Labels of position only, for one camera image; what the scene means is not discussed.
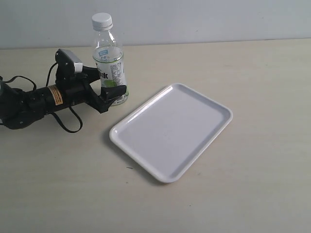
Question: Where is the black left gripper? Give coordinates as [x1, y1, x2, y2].
[55, 66, 127, 113]

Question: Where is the clear plastic drink bottle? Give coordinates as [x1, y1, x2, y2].
[91, 23, 129, 106]

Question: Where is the white bottle cap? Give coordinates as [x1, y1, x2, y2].
[91, 13, 113, 31]

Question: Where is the white rectangular plastic tray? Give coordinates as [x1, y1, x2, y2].
[109, 83, 233, 183]

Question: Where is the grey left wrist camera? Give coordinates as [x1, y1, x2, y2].
[55, 49, 83, 75]

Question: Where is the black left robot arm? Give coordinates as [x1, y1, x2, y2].
[0, 67, 127, 133]

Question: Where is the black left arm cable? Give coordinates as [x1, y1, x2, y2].
[0, 62, 83, 133]

